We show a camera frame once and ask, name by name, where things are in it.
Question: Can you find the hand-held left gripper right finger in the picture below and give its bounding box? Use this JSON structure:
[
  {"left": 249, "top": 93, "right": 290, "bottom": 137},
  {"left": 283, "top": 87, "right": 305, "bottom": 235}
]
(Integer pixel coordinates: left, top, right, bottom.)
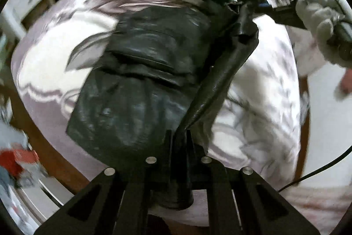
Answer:
[{"left": 186, "top": 129, "right": 322, "bottom": 235}]

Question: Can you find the white lilac printed blanket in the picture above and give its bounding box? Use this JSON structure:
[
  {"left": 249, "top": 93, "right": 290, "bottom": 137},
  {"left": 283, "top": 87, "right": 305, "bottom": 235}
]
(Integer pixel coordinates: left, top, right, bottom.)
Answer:
[{"left": 11, "top": 0, "right": 306, "bottom": 228}]

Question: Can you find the person's right hand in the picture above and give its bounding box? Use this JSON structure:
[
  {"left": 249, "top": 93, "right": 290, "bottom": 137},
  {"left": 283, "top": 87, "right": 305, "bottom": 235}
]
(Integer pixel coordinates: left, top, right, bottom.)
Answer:
[{"left": 295, "top": 0, "right": 352, "bottom": 68}]

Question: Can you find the black leather jacket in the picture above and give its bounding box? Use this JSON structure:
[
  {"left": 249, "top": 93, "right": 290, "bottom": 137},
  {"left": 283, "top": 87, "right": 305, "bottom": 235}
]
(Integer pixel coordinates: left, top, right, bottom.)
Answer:
[{"left": 66, "top": 0, "right": 260, "bottom": 210}]

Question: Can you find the red box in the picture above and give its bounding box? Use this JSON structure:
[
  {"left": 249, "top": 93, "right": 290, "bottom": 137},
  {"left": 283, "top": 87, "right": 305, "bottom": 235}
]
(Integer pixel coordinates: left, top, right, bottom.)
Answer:
[{"left": 0, "top": 149, "right": 40, "bottom": 178}]

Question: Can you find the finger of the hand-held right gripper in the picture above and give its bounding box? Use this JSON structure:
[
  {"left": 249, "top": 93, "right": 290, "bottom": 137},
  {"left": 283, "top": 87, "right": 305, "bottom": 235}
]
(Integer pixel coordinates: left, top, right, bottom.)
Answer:
[{"left": 236, "top": 0, "right": 275, "bottom": 10}]

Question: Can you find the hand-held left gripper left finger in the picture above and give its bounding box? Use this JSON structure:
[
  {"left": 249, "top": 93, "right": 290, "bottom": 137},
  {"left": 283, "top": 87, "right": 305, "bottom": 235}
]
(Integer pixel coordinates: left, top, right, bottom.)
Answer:
[{"left": 33, "top": 129, "right": 177, "bottom": 235}]

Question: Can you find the wooden bed frame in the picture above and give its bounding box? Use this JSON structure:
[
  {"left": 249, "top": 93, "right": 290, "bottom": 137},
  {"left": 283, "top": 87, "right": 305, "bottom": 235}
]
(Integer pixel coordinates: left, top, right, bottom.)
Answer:
[{"left": 5, "top": 70, "right": 92, "bottom": 193}]

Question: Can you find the person's right forearm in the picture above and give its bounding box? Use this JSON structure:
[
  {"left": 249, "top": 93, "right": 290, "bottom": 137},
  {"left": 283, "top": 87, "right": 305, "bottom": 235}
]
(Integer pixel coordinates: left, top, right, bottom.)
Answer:
[{"left": 334, "top": 67, "right": 352, "bottom": 101}]

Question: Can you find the black cable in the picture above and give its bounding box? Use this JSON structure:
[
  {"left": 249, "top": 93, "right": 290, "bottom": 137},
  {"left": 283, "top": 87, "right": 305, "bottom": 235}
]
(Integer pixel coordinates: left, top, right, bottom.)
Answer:
[{"left": 277, "top": 145, "right": 352, "bottom": 193}]

